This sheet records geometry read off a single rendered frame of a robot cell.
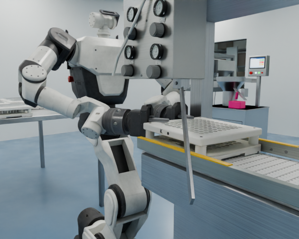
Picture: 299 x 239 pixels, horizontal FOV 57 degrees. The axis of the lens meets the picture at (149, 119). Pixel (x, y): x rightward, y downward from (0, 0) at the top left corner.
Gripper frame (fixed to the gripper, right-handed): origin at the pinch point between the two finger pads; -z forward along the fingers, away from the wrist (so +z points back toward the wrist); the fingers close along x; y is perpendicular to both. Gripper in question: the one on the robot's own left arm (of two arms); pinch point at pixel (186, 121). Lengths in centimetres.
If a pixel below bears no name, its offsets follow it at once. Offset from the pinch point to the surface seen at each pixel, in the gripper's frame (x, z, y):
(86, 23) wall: -126, 520, -104
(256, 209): 9.4, -43.6, 14.5
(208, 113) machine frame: -1.6, 3.1, -11.7
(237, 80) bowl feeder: -11, 179, -200
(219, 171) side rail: 4.5, -34.9, 15.7
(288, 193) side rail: 4, -49, 14
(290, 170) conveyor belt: 6.6, -37.2, -3.7
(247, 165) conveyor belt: 6.6, -30.2, 2.9
